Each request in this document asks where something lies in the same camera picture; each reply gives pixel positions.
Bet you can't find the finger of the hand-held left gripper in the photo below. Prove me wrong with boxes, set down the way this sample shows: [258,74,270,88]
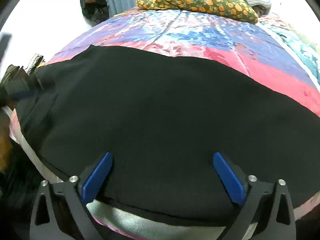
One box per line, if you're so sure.
[0,75,44,100]

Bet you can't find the pink cloth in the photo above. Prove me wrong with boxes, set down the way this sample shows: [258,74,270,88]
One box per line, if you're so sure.
[259,15,290,29]

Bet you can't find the person's dark clothing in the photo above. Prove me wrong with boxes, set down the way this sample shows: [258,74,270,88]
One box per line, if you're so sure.
[0,142,44,240]

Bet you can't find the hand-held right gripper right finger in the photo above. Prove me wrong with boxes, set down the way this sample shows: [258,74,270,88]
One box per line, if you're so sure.
[213,152,297,240]

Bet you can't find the teal floral blanket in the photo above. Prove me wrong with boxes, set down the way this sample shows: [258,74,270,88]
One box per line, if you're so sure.
[260,17,320,85]

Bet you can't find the black pants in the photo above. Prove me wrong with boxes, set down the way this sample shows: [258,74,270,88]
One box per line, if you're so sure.
[15,44,320,227]

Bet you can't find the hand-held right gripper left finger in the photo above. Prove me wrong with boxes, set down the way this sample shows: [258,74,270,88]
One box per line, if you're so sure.
[29,152,113,240]

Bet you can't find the black hanging coat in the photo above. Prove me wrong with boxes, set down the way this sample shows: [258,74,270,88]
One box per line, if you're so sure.
[80,0,110,27]

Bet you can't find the grey knit blanket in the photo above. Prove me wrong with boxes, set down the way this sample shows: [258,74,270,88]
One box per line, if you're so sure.
[241,0,272,14]

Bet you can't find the pile of colourful clothes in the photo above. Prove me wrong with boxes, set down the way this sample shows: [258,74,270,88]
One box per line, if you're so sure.
[26,53,46,72]

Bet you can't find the orange floral pillow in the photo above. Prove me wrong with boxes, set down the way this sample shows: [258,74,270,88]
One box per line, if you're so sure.
[136,0,259,25]

